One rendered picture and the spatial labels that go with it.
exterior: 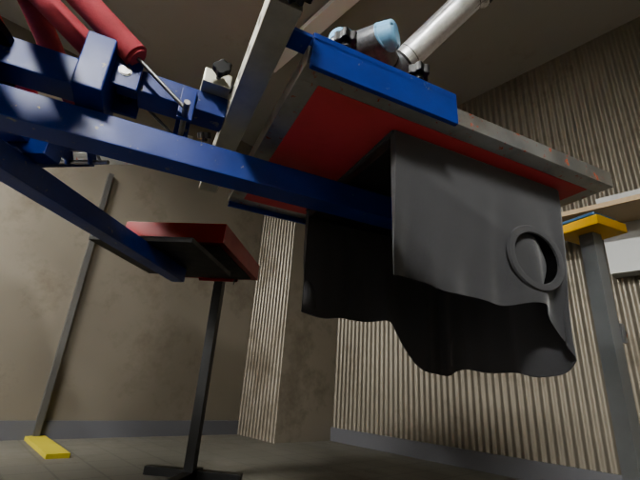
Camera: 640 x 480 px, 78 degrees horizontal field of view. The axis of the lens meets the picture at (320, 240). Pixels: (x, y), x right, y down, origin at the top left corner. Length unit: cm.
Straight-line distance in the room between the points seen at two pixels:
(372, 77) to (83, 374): 332
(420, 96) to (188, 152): 46
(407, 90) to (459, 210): 26
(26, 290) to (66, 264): 32
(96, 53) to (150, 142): 17
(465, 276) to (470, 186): 19
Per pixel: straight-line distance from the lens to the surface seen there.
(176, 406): 396
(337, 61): 71
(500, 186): 95
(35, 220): 375
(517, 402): 321
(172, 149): 84
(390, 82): 75
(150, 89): 91
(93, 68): 86
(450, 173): 85
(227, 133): 95
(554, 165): 101
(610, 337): 127
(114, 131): 85
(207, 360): 228
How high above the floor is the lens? 47
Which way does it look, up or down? 21 degrees up
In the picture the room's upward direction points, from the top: 4 degrees clockwise
